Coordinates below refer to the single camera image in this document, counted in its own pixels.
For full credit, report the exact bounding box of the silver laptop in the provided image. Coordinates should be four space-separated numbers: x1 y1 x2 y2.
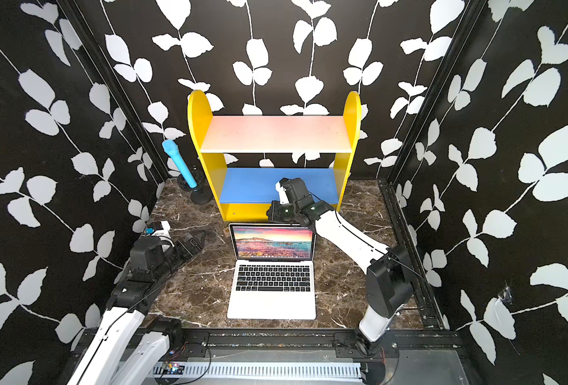
227 223 316 320

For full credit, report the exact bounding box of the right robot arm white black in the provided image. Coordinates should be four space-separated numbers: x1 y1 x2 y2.
266 178 415 352

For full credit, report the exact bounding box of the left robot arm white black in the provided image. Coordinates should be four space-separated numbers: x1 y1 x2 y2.
60 229 206 384

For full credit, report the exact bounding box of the blue microphone on black stand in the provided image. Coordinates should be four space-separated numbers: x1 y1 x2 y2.
162 140 213 205

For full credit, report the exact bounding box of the yellow shelf with blue board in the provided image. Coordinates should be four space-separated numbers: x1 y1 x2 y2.
188 91 362 222

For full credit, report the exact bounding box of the small circuit board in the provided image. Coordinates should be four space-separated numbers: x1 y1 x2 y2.
155 363 185 377

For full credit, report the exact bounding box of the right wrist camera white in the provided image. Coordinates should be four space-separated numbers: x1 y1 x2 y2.
276 181 290 205

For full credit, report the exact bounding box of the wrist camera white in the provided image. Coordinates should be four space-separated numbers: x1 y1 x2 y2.
144 221 171 238
276 181 290 205

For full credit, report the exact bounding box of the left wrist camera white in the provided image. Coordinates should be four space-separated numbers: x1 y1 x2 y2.
144 221 171 238

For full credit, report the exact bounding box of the black front mounting rail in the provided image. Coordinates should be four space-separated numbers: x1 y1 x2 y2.
169 328 465 361

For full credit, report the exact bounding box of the white slotted cable duct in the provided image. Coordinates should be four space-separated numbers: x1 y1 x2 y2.
147 362 363 381

